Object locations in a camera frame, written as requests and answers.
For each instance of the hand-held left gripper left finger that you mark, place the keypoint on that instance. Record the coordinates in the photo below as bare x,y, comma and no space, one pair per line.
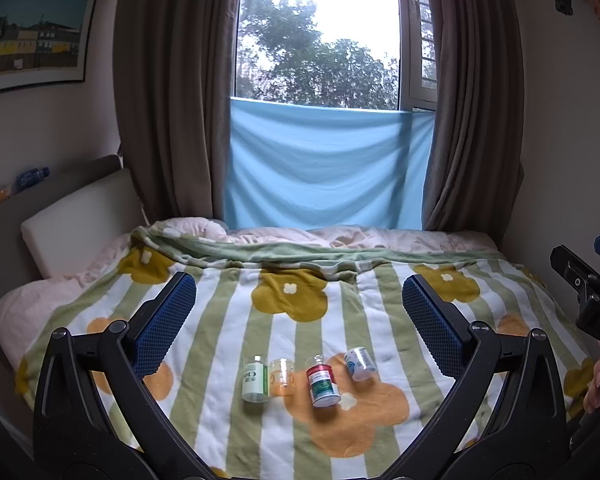
165,327

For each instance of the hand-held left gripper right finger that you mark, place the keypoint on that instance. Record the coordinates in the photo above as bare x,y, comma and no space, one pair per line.
430,327

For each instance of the small clear amber jar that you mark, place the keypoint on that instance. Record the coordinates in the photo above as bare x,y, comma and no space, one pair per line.
282,374

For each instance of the person's right hand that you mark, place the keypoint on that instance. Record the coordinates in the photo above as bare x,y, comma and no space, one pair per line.
596,385

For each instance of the white blue-print bottle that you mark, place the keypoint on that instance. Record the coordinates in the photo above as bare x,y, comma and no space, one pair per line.
360,363

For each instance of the green label white bottle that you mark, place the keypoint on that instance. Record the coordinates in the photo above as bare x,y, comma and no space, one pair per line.
256,384

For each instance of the red label bottle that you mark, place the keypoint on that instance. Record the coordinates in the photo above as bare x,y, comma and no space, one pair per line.
322,386

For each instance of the flower striped blanket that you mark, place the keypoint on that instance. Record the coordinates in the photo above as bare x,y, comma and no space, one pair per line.
290,295

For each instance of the white pillow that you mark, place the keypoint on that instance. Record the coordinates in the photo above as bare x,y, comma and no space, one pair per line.
75,227

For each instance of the grey headboard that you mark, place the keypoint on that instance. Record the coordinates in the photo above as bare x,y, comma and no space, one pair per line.
80,179

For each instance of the light blue cloth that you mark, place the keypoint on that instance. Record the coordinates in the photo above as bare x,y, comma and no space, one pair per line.
325,170

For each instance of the brown curtain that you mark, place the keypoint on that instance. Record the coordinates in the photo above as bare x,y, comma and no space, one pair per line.
472,100
175,85

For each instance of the blue plastic bottle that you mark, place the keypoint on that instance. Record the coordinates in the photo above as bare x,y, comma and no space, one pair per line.
31,178

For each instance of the small orange packet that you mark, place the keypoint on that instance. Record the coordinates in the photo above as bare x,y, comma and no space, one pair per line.
1,195

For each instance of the window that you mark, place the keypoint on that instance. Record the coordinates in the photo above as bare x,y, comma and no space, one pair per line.
325,30

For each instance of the framed wall poster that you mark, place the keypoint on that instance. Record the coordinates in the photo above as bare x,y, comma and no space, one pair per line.
35,35

